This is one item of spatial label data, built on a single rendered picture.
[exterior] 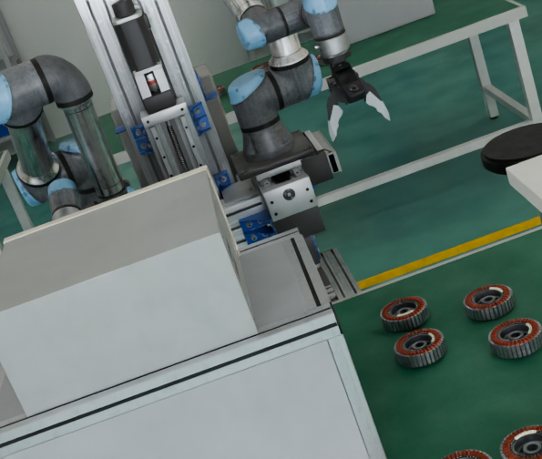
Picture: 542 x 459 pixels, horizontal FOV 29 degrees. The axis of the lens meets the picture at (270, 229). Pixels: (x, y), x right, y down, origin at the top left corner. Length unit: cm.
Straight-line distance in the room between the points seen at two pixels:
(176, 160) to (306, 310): 132
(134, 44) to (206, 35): 593
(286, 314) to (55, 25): 717
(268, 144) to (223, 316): 121
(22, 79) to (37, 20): 631
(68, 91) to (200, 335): 97
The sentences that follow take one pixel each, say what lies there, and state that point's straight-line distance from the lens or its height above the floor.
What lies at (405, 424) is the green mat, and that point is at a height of 75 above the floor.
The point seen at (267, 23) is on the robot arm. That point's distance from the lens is 252.
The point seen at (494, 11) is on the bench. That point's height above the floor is 75.
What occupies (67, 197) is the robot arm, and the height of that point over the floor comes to 122.
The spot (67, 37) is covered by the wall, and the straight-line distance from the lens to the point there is 890.
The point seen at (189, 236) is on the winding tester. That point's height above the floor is 132.
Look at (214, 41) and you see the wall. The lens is 891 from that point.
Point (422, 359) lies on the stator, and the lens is 228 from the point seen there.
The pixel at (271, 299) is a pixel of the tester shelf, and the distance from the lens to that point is 194.
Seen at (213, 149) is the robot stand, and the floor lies 106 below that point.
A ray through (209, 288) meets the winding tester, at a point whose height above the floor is 123.
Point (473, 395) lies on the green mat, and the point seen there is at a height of 75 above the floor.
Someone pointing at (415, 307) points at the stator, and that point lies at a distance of 246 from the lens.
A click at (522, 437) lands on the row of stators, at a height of 78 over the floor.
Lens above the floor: 192
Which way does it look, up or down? 21 degrees down
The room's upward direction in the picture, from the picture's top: 20 degrees counter-clockwise
